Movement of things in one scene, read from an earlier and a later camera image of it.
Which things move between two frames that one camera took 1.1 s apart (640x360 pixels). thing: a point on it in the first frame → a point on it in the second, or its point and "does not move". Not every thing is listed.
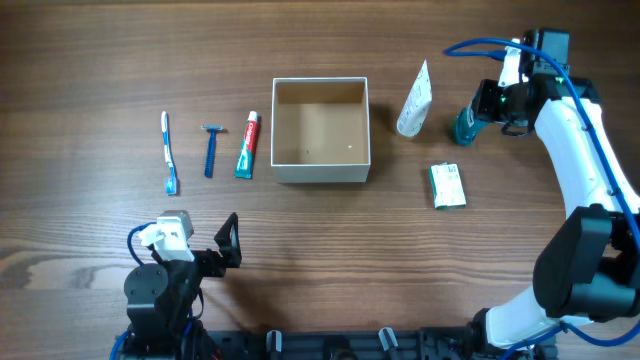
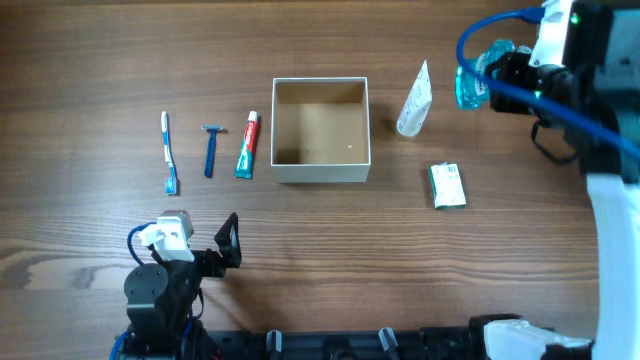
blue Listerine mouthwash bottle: [467, 122] → [472, 92]
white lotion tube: [417, 104] does not move
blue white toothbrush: [171, 181] does not move
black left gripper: [229, 248] does not move
